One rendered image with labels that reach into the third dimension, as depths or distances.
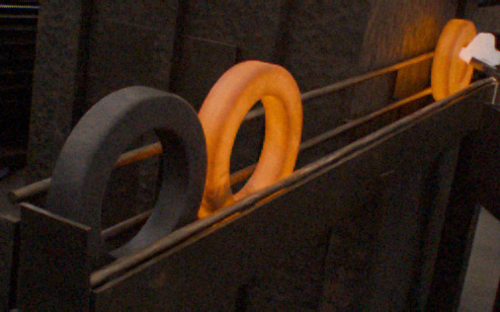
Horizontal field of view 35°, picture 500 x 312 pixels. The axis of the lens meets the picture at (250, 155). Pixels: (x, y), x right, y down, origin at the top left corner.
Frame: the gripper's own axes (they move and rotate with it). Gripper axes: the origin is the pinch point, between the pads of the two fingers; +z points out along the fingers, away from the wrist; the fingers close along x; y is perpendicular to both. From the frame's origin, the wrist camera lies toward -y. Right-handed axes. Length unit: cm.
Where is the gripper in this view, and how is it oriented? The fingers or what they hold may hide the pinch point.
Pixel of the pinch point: (457, 51)
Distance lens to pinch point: 152.8
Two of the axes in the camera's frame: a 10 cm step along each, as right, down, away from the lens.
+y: 3.7, -8.6, -3.6
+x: -5.2, 1.3, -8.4
